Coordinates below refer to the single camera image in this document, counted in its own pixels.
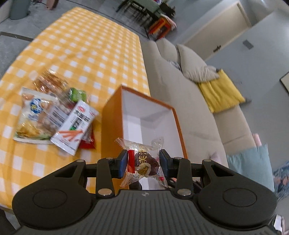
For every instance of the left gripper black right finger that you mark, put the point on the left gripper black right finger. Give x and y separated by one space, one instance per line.
179 173

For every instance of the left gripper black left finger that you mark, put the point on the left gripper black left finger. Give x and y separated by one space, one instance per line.
104 171

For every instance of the clear pastry snack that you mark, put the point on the clear pastry snack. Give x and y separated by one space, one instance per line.
143 162

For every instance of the red snack packet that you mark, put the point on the red snack packet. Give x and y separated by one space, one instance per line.
87 141

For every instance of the white chips snack bag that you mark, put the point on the white chips snack bag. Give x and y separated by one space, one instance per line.
34 105

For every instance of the beige sofa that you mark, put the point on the beige sofa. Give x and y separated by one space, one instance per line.
203 133

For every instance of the white spicy strip packet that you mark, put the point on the white spicy strip packet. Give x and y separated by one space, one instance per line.
69 135

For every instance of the orange cardboard box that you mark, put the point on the orange cardboard box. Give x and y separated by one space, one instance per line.
133 116

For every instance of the clear nut snack packet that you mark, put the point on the clear nut snack packet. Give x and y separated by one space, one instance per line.
57 113

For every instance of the light blue cushion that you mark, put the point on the light blue cushion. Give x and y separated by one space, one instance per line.
253 163

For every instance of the green small snack packet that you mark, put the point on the green small snack packet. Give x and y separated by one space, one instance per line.
75 95

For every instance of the yellow cushion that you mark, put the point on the yellow cushion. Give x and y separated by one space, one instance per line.
220 94

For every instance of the beige cushion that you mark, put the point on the beige cushion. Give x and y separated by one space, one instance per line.
193 66

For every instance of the clear crispy snack packet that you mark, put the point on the clear crispy snack packet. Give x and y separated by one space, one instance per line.
49 82

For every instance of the yellow checkered tablecloth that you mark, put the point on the yellow checkered tablecloth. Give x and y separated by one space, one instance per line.
91 53

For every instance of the cream door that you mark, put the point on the cream door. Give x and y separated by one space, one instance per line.
227 26

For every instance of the orange plastic stool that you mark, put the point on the orange plastic stool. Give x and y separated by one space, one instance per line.
162 27

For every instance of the dining table green cloth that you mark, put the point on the dining table green cloth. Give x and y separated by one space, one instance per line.
154 9

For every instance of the grey plant pot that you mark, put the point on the grey plant pot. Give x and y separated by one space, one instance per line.
19 9

